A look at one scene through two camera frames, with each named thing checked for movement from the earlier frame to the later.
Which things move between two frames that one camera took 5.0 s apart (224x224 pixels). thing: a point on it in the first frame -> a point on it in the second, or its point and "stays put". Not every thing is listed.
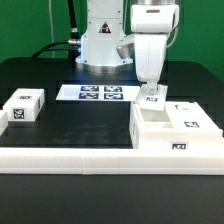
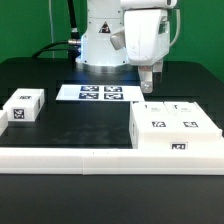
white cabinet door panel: [187, 115] stays put
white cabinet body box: [178, 126] stays put
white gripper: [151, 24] stays put
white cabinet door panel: [154, 102] -> [153, 116]
